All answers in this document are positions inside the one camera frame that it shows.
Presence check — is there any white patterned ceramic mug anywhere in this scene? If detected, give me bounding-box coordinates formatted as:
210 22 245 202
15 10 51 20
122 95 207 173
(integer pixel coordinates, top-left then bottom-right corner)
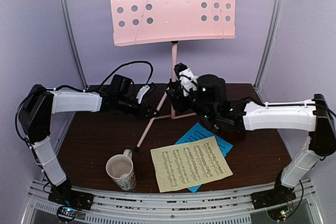
106 149 137 191

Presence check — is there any yellow sheet music page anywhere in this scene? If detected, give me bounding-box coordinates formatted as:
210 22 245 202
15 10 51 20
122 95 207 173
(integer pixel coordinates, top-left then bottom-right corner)
150 136 233 193

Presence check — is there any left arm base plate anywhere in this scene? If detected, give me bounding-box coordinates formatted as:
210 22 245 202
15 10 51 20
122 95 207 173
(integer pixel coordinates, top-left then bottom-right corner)
48 191 94 210

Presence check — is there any blue sheet music page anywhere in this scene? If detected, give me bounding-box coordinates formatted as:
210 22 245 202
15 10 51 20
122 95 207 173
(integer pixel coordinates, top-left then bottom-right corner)
174 122 234 193

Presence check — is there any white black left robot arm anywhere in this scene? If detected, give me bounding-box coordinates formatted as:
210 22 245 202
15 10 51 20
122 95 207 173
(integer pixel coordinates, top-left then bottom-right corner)
16 74 158 205

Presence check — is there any left round circuit board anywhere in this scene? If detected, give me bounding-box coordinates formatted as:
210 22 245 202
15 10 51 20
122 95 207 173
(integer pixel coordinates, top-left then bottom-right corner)
56 206 79 222

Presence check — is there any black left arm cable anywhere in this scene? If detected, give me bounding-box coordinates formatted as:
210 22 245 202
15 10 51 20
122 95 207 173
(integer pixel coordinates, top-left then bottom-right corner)
99 61 154 88

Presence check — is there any right aluminium corner post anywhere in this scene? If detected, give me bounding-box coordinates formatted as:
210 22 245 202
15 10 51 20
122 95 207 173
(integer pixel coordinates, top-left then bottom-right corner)
254 0 284 93

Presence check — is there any left aluminium corner post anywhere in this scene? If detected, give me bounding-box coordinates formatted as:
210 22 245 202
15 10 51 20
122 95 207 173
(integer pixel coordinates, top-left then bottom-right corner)
54 0 88 91

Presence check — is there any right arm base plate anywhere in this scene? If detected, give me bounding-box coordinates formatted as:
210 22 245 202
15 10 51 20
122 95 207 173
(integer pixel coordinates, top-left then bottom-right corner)
251 189 297 209

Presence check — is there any round circuit board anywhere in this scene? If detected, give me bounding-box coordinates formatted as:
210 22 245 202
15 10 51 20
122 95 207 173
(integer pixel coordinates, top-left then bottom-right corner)
267 206 293 222
56 206 79 222

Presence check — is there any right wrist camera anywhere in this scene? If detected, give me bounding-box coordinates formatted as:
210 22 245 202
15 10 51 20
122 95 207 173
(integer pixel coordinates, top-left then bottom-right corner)
174 63 198 97

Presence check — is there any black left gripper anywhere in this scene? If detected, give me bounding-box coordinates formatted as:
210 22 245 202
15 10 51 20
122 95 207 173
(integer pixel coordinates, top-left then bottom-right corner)
117 94 160 120

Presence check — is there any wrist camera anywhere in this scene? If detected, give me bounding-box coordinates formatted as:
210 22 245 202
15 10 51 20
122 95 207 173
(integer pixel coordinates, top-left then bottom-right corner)
135 83 156 104
174 63 198 97

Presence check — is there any right round circuit board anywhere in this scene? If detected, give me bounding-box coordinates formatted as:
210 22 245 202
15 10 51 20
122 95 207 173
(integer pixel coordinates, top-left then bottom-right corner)
267 206 293 222

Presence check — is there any dark red wooden metronome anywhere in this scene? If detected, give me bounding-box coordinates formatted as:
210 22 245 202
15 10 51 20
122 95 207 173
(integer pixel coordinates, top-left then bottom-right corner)
223 131 247 143

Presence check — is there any pink music stand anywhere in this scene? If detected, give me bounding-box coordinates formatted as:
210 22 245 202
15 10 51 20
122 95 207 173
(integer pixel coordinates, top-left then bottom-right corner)
107 0 237 152

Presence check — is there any aluminium corner post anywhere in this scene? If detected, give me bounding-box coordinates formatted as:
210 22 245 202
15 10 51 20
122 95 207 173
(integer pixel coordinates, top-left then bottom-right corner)
254 0 284 93
54 0 88 91

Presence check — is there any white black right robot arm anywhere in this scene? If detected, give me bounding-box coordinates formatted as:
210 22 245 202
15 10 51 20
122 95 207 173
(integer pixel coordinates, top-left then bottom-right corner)
166 73 335 204

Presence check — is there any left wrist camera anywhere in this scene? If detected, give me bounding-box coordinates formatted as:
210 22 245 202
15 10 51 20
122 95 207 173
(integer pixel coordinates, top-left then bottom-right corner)
135 83 156 104

